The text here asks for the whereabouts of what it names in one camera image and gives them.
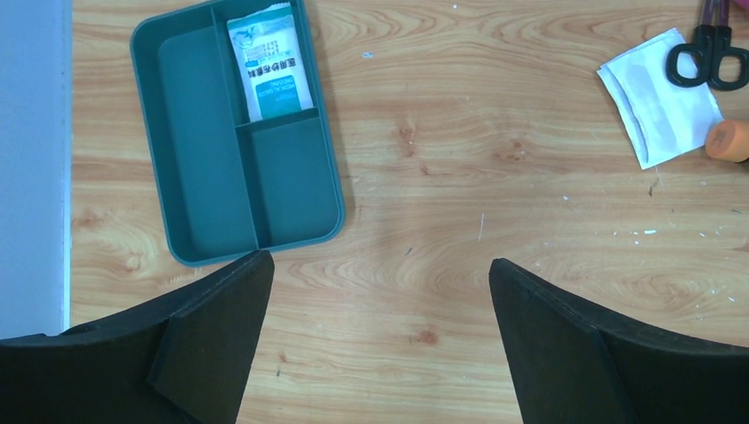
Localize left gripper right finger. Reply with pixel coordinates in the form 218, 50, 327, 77
488, 259, 748, 423

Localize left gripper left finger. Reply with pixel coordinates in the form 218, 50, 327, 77
1, 251, 275, 423

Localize white paper sachet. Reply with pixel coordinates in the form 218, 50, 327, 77
597, 28, 723, 170

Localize teal divided tray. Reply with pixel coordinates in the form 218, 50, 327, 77
130, 1, 345, 267

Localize brown orange-cap bottle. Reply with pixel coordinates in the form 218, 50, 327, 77
705, 119, 749, 163

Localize white teal dressing packet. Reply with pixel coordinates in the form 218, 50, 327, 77
227, 2, 314, 122

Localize black handled scissors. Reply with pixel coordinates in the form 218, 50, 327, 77
665, 0, 748, 91

